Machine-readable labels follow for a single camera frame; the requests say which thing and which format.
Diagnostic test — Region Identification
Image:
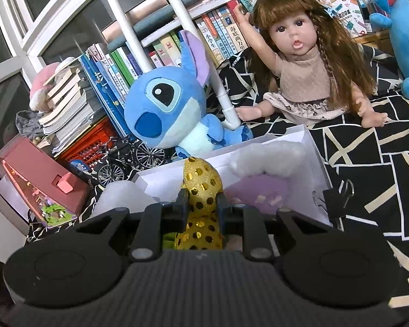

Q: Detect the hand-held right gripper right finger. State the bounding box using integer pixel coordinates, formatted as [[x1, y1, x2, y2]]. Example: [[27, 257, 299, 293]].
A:
[[217, 192, 332, 261]]

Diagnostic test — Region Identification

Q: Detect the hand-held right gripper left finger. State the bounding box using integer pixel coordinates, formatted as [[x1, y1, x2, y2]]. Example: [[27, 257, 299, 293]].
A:
[[76, 188, 191, 264]]

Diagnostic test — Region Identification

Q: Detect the gold sequin plush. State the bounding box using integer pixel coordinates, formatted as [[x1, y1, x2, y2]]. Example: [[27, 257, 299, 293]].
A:
[[172, 157, 226, 251]]

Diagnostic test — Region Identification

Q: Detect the white cardboard box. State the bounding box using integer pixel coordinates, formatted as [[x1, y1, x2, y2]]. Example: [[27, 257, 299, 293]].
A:
[[131, 124, 332, 227]]

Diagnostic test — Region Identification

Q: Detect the green scrunchie with bell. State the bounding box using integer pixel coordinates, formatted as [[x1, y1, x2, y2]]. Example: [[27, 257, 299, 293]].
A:
[[163, 232, 178, 250]]

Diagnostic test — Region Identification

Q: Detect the purple white fluffy plush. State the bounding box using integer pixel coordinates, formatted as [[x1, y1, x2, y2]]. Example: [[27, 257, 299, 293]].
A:
[[225, 141, 306, 217]]

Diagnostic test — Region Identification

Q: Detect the white foam block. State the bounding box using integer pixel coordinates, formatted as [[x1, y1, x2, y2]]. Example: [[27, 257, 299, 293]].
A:
[[90, 180, 157, 219]]

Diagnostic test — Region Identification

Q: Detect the black miniature bicycle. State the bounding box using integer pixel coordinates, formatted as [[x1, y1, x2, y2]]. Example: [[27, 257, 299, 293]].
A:
[[97, 136, 169, 188]]

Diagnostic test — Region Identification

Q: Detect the white paper board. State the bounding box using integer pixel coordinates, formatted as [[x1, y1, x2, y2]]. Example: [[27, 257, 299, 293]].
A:
[[0, 177, 31, 235]]

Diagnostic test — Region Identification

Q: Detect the blue alien plush toy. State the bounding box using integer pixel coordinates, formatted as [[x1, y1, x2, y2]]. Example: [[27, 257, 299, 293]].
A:
[[124, 30, 254, 159]]

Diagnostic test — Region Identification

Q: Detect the red plastic basket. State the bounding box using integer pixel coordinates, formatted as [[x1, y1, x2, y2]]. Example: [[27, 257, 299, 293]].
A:
[[55, 117, 120, 171]]

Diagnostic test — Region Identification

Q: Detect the black binder clip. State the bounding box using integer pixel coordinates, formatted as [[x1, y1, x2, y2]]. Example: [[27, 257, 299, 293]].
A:
[[312, 179, 355, 220]]

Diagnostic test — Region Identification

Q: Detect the black white patterned blanket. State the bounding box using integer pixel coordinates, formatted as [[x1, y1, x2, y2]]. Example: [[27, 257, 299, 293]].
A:
[[24, 46, 409, 310]]

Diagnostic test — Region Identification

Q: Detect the pink triangular dollhouse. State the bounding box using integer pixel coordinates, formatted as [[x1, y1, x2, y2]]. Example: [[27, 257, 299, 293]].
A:
[[0, 138, 91, 229]]

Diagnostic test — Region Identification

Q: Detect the stack of paperback books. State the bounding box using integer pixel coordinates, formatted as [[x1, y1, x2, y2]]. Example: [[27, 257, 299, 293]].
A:
[[39, 65, 104, 152]]

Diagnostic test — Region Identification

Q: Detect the grey crumpled cloth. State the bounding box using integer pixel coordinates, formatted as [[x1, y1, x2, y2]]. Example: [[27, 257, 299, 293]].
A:
[[15, 111, 45, 140]]

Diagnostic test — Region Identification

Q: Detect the row of upright books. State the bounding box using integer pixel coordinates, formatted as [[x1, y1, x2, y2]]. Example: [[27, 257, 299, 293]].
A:
[[78, 0, 409, 137]]

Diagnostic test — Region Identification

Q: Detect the pink round plush toy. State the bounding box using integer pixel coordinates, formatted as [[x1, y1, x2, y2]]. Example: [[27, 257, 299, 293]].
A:
[[30, 57, 76, 112]]

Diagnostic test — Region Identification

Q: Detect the long haired baby doll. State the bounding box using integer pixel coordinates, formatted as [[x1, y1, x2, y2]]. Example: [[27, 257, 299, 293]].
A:
[[232, 0, 389, 128]]

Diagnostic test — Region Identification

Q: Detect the white window frame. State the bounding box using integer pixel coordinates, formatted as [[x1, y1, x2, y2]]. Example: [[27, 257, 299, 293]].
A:
[[0, 0, 157, 86]]

